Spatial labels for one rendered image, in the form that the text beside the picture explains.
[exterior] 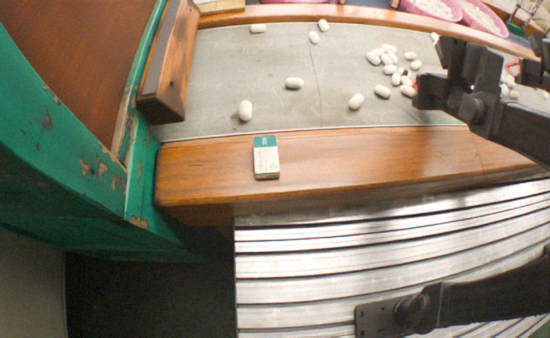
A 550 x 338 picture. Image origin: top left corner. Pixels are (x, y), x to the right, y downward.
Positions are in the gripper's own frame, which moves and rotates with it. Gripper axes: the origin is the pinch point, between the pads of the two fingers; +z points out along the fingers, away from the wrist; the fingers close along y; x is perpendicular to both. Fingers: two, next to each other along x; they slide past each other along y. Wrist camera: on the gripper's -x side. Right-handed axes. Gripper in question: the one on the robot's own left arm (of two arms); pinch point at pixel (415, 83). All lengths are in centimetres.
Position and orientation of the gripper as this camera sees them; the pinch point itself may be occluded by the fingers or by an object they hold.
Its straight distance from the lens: 59.6
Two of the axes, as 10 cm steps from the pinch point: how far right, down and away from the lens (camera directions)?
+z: -0.8, -4.5, 8.9
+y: -10.0, 0.8, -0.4
